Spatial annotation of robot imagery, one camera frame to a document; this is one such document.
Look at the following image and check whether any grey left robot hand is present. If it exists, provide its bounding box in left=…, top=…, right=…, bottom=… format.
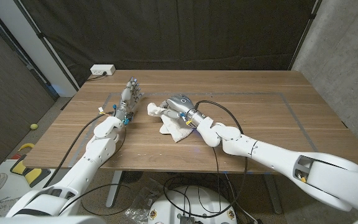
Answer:
left=113, top=77, right=145, bottom=126

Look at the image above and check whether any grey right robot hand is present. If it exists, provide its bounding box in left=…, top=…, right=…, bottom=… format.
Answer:
left=158, top=95, right=206, bottom=129

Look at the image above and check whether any white cloth rag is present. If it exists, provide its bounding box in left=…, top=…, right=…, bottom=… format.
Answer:
left=147, top=102, right=195, bottom=143

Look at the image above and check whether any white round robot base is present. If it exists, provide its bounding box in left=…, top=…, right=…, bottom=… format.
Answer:
left=147, top=185, right=238, bottom=224

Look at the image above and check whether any white power strip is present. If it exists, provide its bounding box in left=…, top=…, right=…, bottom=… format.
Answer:
left=89, top=64, right=116, bottom=77

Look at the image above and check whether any black backdrop curtain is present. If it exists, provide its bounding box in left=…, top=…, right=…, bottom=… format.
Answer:
left=12, top=0, right=323, bottom=88

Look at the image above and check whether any black round floor fan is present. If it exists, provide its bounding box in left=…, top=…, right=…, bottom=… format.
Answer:
left=121, top=170, right=144, bottom=184

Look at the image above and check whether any white table leg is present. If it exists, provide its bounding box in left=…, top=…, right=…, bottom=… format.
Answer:
left=105, top=170, right=124, bottom=208

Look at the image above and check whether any black backdrop stand pole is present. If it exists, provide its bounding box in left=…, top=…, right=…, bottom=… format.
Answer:
left=287, top=0, right=323, bottom=71
left=12, top=0, right=80, bottom=91

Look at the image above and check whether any clear plastic bag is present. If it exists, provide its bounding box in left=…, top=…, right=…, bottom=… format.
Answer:
left=124, top=179, right=164, bottom=224

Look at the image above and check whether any yellow banana toy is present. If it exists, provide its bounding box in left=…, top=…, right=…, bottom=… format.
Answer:
left=17, top=142, right=35, bottom=152

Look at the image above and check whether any yellow and black pad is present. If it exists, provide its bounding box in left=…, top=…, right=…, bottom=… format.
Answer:
left=10, top=154, right=52, bottom=189

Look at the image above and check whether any grey table leg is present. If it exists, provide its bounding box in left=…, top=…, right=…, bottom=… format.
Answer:
left=262, top=174, right=284, bottom=215

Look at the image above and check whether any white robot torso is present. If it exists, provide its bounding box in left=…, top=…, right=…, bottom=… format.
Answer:
left=0, top=214, right=107, bottom=224

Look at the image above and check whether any black power strip cord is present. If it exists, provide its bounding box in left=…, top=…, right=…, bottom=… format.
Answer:
left=85, top=72, right=108, bottom=82

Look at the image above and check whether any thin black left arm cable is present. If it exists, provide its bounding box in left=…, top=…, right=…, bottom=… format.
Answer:
left=57, top=125, right=127, bottom=216

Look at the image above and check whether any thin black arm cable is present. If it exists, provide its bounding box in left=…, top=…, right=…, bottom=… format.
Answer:
left=212, top=147, right=222, bottom=213
left=57, top=125, right=127, bottom=216

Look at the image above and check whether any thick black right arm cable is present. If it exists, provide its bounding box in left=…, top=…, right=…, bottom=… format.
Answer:
left=163, top=100, right=249, bottom=218

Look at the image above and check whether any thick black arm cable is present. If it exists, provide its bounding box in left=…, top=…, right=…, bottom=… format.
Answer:
left=163, top=100, right=249, bottom=218
left=44, top=111, right=116, bottom=187

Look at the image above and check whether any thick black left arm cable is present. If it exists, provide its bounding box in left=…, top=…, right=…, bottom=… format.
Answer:
left=44, top=111, right=116, bottom=187

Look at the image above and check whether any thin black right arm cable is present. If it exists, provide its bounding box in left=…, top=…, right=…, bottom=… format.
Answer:
left=212, top=147, right=222, bottom=213

